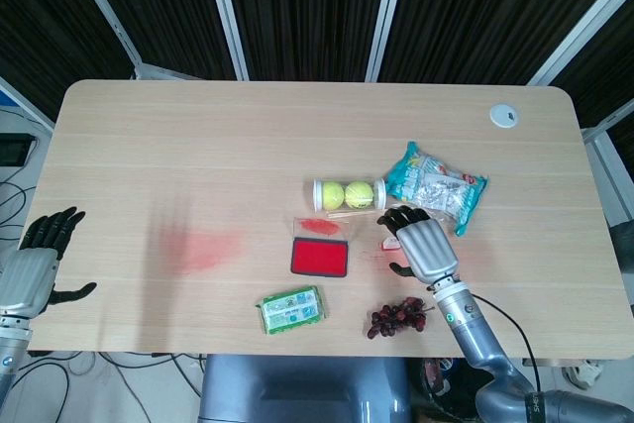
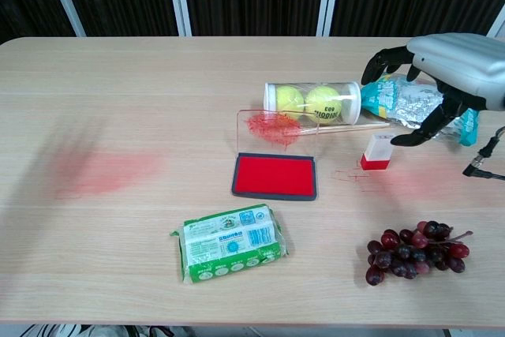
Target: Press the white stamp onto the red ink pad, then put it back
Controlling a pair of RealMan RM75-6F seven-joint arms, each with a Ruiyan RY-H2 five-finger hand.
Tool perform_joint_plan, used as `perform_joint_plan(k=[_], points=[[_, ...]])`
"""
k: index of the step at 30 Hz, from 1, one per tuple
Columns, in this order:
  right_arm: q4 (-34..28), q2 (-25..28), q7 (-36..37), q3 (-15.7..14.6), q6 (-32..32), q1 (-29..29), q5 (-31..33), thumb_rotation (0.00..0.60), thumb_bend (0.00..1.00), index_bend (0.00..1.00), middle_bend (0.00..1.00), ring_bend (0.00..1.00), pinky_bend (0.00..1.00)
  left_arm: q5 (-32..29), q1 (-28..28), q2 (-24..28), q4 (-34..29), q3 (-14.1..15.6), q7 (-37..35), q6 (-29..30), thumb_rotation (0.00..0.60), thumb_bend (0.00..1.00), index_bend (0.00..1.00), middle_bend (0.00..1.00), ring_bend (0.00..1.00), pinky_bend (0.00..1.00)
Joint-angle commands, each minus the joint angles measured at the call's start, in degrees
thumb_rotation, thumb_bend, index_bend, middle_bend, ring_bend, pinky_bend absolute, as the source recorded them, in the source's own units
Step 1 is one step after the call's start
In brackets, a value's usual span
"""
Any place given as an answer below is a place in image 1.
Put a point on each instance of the grey robot base body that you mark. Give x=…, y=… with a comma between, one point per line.
x=297, y=388

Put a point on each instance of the dark red grape bunch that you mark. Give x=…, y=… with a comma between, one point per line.
x=396, y=316

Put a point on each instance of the yellow tennis ball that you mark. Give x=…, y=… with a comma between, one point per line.
x=333, y=195
x=357, y=195

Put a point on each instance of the thin wooden stick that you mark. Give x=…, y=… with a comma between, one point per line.
x=351, y=214

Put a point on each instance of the green tissue pack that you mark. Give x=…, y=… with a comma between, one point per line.
x=292, y=310

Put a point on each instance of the red ink pad black case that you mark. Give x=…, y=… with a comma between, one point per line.
x=317, y=259

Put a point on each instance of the black waste bin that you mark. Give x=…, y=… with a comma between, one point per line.
x=441, y=393

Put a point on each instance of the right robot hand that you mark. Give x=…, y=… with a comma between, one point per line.
x=426, y=249

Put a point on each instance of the white blue partition frame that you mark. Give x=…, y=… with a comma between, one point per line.
x=25, y=106

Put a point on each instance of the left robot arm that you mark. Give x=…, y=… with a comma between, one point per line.
x=12, y=339

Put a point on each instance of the white aluminium partition post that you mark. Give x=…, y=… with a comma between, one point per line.
x=579, y=27
x=225, y=12
x=389, y=12
x=101, y=9

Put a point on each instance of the clear plastic bag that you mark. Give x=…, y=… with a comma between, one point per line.
x=322, y=226

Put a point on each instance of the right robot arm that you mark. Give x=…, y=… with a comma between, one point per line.
x=458, y=319

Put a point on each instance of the clear plastic ball tube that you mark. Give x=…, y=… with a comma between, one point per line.
x=317, y=195

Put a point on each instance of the black screen device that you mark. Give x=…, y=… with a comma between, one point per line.
x=15, y=149

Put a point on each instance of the teal snack bag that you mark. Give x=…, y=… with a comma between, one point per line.
x=426, y=180

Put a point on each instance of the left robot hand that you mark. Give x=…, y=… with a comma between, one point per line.
x=27, y=279

